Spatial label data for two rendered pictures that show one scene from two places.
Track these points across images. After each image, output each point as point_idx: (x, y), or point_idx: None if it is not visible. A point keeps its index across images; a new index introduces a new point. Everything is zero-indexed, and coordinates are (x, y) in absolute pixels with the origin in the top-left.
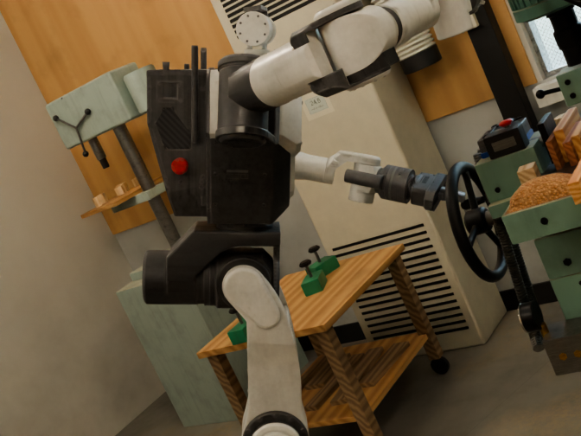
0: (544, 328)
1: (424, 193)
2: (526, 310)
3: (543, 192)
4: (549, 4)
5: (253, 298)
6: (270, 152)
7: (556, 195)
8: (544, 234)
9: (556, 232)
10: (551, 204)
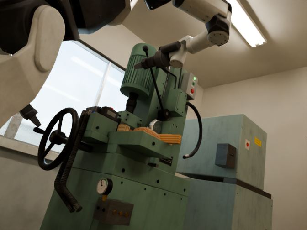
0: (107, 195)
1: (32, 108)
2: (110, 180)
3: (155, 133)
4: (145, 90)
5: (52, 40)
6: (121, 7)
7: (158, 138)
8: (150, 148)
9: (153, 150)
10: (158, 139)
